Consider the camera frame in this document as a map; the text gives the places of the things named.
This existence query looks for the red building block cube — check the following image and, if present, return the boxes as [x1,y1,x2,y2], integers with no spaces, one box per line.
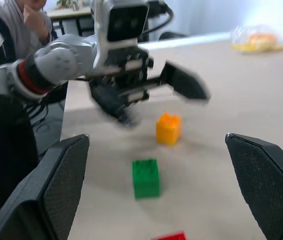
[151,231,188,240]

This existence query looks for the black office chair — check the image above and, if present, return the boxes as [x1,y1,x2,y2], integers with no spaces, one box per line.
[158,31,190,41]

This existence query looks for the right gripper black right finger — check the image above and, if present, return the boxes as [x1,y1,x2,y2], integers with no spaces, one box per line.
[225,133,283,240]

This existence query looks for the black cable bundle under arm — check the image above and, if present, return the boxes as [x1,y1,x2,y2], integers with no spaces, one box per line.
[25,86,66,132]

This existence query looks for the clear plastic bag with food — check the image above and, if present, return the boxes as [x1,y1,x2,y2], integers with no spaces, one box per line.
[230,24,283,55]

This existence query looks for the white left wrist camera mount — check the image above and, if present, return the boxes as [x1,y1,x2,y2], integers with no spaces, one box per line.
[92,0,150,73]

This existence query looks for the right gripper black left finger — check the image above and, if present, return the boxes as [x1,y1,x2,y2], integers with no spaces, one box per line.
[0,134,90,240]

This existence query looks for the orange building block cube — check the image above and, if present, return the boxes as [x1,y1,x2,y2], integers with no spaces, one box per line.
[155,112,183,146]

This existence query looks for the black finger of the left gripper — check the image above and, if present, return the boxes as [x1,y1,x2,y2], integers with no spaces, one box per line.
[88,83,142,130]
[160,61,211,105]

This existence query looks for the background desk with black legs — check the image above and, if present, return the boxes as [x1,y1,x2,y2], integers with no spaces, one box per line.
[48,5,95,37]

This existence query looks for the person in grey sweater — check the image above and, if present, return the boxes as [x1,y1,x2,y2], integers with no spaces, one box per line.
[0,0,54,66]

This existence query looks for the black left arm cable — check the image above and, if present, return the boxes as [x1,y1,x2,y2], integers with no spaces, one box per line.
[141,0,175,35]

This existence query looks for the dark robot torso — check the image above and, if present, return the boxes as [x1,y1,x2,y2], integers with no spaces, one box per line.
[0,94,40,216]

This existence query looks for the green building block cube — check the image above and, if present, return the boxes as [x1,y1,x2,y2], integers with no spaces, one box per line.
[131,157,162,200]

